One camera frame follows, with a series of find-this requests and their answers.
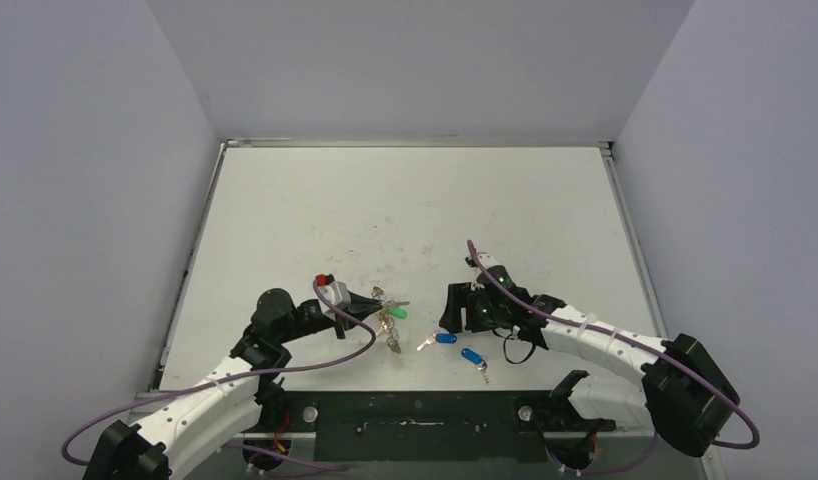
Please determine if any key with blue tag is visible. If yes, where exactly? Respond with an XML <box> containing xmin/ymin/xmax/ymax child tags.
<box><xmin>461</xmin><ymin>348</ymin><xmax>490</xmax><ymax>384</ymax></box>
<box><xmin>416</xmin><ymin>332</ymin><xmax>457</xmax><ymax>352</ymax></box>

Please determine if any metal disc with key rings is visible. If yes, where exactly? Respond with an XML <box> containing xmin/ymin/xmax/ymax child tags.
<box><xmin>371</xmin><ymin>286</ymin><xmax>402</xmax><ymax>355</ymax></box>

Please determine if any key with green tag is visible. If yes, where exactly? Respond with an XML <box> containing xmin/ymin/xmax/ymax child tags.
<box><xmin>382</xmin><ymin>300</ymin><xmax>409</xmax><ymax>319</ymax></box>

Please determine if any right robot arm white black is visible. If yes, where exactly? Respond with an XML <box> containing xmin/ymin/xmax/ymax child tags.
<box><xmin>439</xmin><ymin>264</ymin><xmax>740</xmax><ymax>457</ymax></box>

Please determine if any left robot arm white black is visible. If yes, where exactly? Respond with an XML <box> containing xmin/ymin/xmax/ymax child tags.
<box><xmin>83</xmin><ymin>276</ymin><xmax>385</xmax><ymax>479</ymax></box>

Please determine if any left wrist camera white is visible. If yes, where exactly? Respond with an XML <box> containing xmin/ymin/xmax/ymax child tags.
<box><xmin>315</xmin><ymin>274</ymin><xmax>352</xmax><ymax>309</ymax></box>

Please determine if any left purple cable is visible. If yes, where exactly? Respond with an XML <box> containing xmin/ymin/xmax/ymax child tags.
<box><xmin>61</xmin><ymin>278</ymin><xmax>378</xmax><ymax>479</ymax></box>

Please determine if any purple cable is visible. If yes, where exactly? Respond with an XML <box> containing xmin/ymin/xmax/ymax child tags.
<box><xmin>465</xmin><ymin>239</ymin><xmax>761</xmax><ymax>478</ymax></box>
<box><xmin>61</xmin><ymin>278</ymin><xmax>378</xmax><ymax>479</ymax></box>

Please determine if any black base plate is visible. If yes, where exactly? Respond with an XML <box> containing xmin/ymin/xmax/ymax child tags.
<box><xmin>246</xmin><ymin>391</ymin><xmax>616</xmax><ymax>463</ymax></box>

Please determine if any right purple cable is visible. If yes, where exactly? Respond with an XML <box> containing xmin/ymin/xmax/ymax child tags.
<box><xmin>465</xmin><ymin>239</ymin><xmax>761</xmax><ymax>478</ymax></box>

